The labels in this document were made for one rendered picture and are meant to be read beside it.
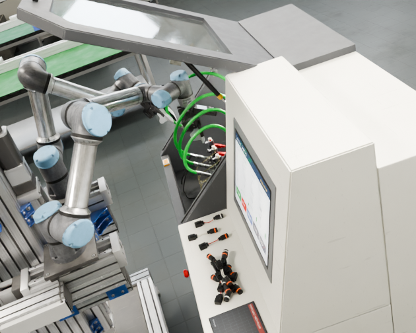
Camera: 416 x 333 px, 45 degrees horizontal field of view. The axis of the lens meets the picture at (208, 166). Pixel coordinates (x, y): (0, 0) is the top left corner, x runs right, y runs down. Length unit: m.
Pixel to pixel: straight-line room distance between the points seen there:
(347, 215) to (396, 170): 0.17
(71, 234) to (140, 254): 1.79
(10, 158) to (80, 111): 0.44
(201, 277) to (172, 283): 1.48
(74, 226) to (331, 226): 0.94
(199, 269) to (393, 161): 0.86
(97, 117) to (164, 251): 1.88
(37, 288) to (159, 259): 1.48
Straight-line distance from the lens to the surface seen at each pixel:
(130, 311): 2.98
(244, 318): 1.68
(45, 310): 2.10
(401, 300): 1.71
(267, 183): 1.43
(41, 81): 2.30
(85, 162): 1.87
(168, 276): 3.38
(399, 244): 1.54
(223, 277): 1.78
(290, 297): 1.50
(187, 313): 3.11
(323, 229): 1.38
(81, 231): 1.90
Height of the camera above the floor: 2.25
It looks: 32 degrees down
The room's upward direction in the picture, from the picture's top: 18 degrees counter-clockwise
